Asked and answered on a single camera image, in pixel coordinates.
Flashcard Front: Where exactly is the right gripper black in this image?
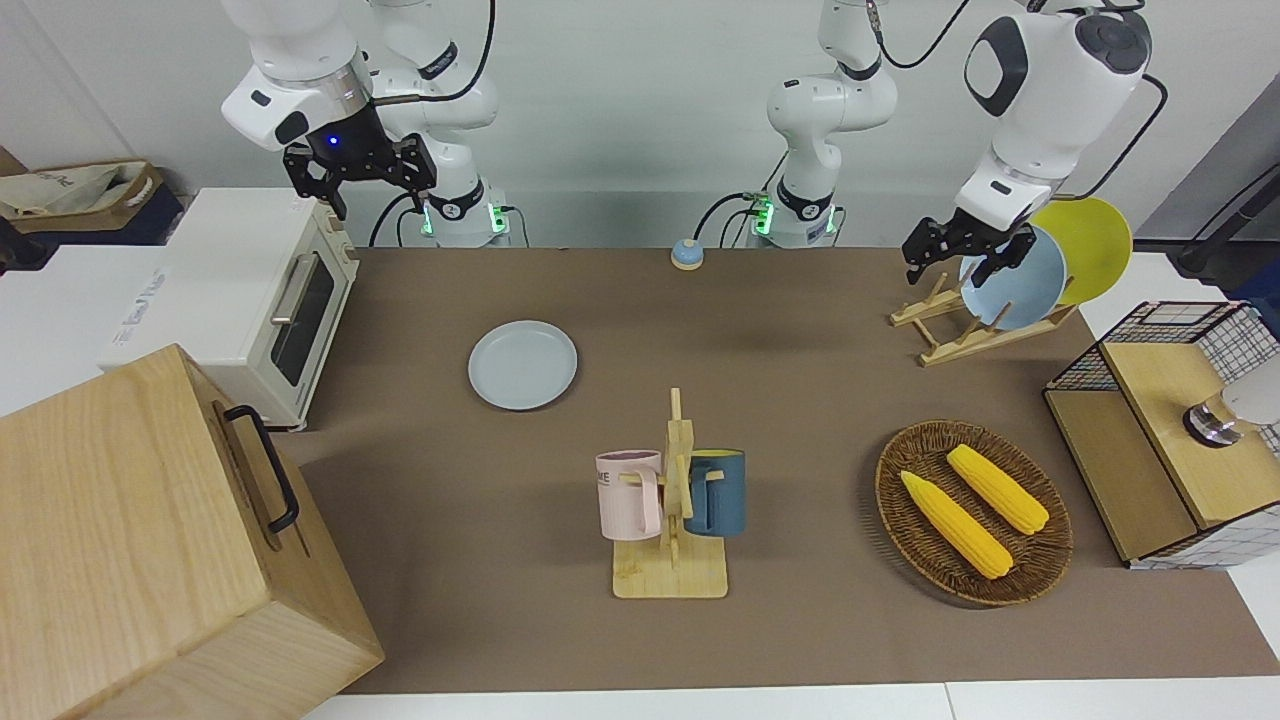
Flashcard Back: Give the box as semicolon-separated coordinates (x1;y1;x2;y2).
283;104;440;222

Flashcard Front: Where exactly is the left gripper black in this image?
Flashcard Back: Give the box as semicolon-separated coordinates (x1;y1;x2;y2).
902;213;1038;292

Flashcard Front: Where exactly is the gray plate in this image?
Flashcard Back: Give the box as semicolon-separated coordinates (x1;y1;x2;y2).
467;319;580;412

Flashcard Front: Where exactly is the light blue plate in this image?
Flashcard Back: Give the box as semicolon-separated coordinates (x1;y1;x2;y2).
958;224;1069;332

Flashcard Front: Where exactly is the wooden plate rack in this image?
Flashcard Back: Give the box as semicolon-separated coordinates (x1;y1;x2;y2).
889;271;1080;369

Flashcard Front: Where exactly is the yellow plate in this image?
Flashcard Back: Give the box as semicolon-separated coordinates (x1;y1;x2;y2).
1029;195;1135;307

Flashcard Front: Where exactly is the white toaster oven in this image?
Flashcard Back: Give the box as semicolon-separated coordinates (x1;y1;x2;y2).
98;187;362;432

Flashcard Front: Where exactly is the dark blue bin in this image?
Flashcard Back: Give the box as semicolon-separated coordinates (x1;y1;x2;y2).
105;184;188;248

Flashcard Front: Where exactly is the yellow corn cob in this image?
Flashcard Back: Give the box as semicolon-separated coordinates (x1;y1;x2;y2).
946;443;1051;536
899;470;1015;581

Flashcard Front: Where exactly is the black stand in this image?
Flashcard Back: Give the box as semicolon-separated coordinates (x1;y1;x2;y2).
1168;165;1280;283

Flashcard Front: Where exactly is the round wicker basket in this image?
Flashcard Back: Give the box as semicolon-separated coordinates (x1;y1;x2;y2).
875;419;1075;608

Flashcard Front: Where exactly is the tan paper bag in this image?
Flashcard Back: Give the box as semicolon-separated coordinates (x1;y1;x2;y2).
0;159;164;238

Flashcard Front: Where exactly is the white cylinder with glass base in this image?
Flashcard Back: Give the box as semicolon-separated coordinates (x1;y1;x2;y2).
1182;364;1280;449

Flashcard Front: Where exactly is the dark blue mug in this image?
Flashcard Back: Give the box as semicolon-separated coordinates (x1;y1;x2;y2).
685;449;748;539

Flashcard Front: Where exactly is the pink mug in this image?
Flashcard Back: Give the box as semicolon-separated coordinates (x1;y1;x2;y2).
595;449;665;542

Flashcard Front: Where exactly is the wooden mug tree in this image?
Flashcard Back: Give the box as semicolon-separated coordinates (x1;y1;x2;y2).
611;387;730;601

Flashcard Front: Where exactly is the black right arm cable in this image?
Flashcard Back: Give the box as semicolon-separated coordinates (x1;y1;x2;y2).
370;0;500;107

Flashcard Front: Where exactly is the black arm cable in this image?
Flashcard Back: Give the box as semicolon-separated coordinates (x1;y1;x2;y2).
370;0;500;107
868;0;1170;201

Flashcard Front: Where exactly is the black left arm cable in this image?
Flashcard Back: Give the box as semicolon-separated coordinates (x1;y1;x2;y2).
868;0;1170;201

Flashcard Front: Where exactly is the wire grid storage box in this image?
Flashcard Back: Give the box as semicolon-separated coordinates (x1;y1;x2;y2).
1042;299;1280;572

